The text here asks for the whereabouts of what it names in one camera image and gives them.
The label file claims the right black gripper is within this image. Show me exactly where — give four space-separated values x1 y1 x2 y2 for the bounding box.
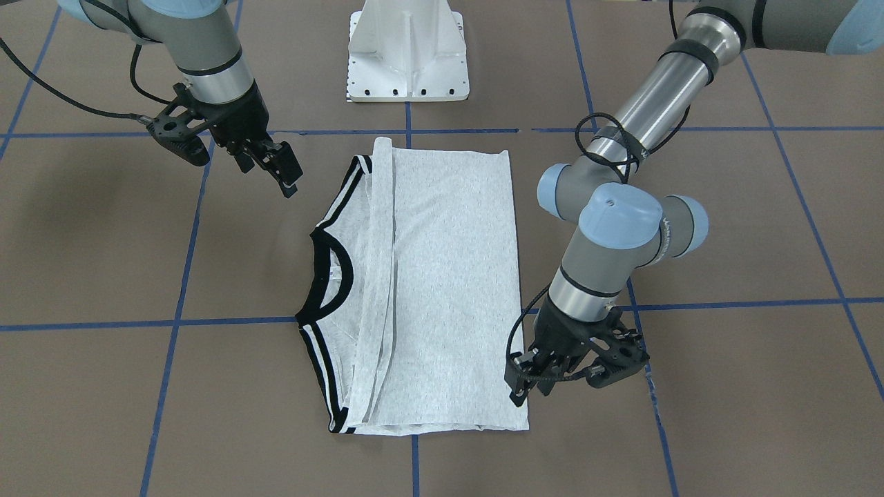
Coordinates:
146 82 303 199

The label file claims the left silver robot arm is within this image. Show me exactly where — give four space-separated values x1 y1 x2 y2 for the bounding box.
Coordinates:
627 50 882 422

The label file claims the grey cartoon print t-shirt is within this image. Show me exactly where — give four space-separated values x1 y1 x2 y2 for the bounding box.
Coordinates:
296 137 528 436

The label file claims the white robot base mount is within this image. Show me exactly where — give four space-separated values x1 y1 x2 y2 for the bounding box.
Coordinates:
345 1 470 103

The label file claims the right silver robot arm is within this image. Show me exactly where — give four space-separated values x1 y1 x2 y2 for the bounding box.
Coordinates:
59 1 302 197

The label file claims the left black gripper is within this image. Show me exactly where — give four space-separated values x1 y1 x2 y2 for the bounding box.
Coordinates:
504 290 650 408

